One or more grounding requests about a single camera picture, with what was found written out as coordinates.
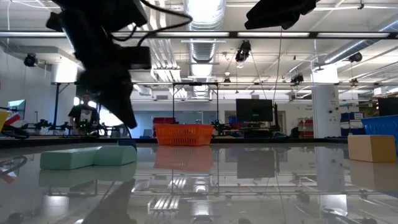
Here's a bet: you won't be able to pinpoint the yellow plastic basket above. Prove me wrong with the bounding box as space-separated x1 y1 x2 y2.
0 110 12 131

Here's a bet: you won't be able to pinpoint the black computer monitor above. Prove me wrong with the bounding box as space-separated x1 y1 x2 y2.
236 98 274 123

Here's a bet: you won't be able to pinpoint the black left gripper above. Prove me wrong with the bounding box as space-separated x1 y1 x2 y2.
61 12 138 129

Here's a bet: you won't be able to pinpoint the person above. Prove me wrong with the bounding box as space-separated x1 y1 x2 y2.
68 93 100 134

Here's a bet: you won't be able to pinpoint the black metal frame stand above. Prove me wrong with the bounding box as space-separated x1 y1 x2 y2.
172 82 220 125

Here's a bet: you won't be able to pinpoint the blue plastic basket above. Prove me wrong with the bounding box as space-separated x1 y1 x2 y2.
361 115 398 154

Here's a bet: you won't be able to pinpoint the long mint green foam block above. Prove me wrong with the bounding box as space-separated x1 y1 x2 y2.
39 146 102 170

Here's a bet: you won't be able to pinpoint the dark screen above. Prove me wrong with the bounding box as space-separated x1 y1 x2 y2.
377 97 398 117

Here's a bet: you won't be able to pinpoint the tan cardboard box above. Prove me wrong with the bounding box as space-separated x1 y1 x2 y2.
347 134 397 164

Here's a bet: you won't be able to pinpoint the black looped hose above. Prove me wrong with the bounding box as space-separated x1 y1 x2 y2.
1 124 30 139

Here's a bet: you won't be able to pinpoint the grey horizontal rail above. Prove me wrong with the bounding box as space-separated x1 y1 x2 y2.
133 81 398 87

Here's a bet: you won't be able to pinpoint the orange plastic basket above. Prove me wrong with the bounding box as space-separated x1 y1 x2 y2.
154 123 215 146

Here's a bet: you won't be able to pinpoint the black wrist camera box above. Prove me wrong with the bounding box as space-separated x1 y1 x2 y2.
124 46 152 70

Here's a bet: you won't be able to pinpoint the red plastic piece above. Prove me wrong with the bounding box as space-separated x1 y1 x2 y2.
4 114 21 126

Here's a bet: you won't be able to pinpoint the half-round mint green foam block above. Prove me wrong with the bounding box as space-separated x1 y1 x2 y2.
93 145 138 166

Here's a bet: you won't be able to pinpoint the black metal frame with posts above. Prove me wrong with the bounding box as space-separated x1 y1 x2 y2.
51 81 104 135

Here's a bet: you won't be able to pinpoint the black hanging overhead camera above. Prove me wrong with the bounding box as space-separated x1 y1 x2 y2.
234 39 252 63

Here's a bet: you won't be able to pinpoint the shelf with red bins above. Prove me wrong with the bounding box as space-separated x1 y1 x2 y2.
297 117 314 138

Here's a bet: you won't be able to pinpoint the shelf with blue bins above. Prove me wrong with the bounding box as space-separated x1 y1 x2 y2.
340 111 365 138

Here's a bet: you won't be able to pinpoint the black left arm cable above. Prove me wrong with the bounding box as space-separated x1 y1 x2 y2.
110 0 194 47

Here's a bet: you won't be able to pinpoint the white round column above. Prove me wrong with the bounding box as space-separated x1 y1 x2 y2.
312 65 341 139

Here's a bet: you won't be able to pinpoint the black overhead frame bar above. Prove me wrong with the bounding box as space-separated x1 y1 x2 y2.
0 30 398 40

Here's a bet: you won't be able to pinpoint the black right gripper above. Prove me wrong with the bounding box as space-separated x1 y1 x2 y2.
244 0 318 30

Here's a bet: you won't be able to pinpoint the red storage bins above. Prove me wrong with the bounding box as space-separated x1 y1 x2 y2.
152 116 175 124

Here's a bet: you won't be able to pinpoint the silver ventilation duct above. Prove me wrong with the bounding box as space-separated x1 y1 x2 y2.
183 0 227 65

